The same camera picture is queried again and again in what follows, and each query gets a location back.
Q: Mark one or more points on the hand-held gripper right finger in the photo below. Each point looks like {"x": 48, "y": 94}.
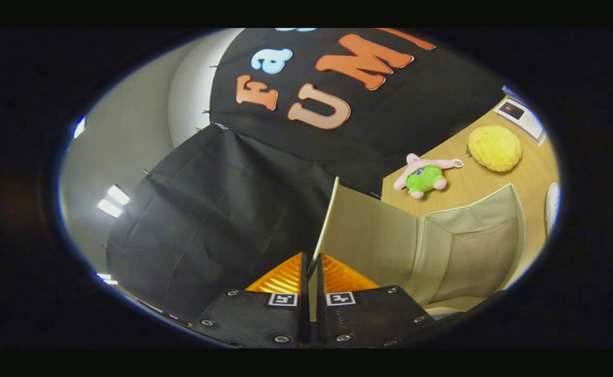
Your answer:
{"x": 369, "y": 319}

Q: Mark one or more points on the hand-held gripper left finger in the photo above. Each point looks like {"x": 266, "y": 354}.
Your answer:
{"x": 259, "y": 319}

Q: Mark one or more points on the beige fabric storage box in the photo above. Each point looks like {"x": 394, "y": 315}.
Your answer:
{"x": 369, "y": 235}

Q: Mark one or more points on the white canvas shoe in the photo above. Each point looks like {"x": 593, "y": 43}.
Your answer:
{"x": 552, "y": 209}

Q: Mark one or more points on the pink and green plush toy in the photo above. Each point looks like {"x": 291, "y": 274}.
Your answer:
{"x": 424, "y": 178}

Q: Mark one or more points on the ceiling light panel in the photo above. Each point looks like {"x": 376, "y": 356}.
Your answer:
{"x": 79, "y": 127}
{"x": 107, "y": 278}
{"x": 109, "y": 208}
{"x": 119, "y": 195}

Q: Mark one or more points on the yellow knitted plush ball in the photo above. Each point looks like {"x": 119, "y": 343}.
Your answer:
{"x": 494, "y": 149}

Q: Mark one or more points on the white book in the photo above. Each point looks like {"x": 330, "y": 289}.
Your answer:
{"x": 526, "y": 120}

